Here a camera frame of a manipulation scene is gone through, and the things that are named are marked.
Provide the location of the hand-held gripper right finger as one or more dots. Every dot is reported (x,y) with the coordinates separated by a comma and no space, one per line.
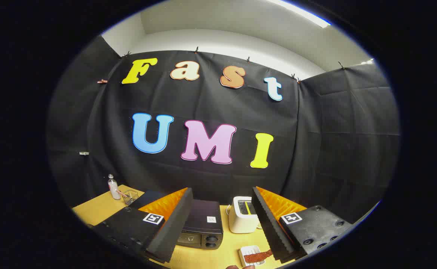
(270,228)

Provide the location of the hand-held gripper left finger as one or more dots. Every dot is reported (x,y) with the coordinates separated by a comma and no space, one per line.
(173,228)

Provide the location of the reddish-brown meat strip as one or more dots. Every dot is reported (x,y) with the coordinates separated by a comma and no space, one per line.
(257,256)

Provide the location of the black toaster oven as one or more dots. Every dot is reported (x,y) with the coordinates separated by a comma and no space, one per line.
(203,213)

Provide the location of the white toaster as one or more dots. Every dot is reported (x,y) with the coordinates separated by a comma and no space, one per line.
(239,220)

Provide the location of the white rectangular dish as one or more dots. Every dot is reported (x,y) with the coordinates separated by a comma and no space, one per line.
(245,254)

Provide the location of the pink striped straw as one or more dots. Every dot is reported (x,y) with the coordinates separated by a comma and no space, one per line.
(123,194)

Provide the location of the clear plastic bottle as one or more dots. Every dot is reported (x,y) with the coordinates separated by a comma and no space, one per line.
(113,190)

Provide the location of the black backdrop cloth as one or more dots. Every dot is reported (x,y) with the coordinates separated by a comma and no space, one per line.
(203,104)

